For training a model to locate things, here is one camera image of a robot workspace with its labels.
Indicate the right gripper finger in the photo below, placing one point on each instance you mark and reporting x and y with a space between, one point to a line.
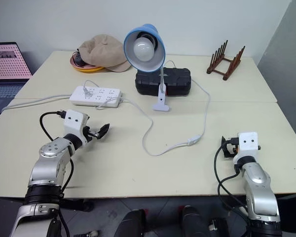
224 153
224 142

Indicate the orange and pink plate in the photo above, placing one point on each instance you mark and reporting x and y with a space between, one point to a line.
88 69

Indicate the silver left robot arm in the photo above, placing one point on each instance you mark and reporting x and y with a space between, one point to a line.
49 158

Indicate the brown wooden dish rack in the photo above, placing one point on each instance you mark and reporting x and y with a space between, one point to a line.
224 66

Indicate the dark rounded shape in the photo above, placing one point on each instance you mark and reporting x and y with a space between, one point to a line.
196 222
130 223

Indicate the black object in plate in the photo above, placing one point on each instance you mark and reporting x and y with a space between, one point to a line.
78 60

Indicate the white light bulb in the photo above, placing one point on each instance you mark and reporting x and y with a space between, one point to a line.
144 49

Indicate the laptop with pink screen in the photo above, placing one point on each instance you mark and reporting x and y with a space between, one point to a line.
7 61

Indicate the beige cloth cap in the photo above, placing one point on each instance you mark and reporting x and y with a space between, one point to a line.
101 49

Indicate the blue clip desk lamp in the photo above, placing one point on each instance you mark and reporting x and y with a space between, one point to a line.
148 27

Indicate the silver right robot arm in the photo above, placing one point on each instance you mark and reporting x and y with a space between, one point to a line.
257 177

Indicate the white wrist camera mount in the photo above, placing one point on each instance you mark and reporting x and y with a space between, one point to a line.
74 122
247 143

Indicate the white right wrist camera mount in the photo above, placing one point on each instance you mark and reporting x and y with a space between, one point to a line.
247 143

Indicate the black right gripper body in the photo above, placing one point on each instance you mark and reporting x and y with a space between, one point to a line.
231 148

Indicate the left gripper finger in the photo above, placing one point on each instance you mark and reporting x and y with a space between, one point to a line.
106 127
102 135

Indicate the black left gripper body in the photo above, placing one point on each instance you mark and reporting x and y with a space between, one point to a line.
89 133

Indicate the black plastic tool case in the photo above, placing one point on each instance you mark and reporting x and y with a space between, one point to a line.
177 79

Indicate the white power strip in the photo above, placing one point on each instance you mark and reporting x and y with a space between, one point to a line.
98 95

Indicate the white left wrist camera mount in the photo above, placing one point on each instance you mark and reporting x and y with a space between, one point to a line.
74 122

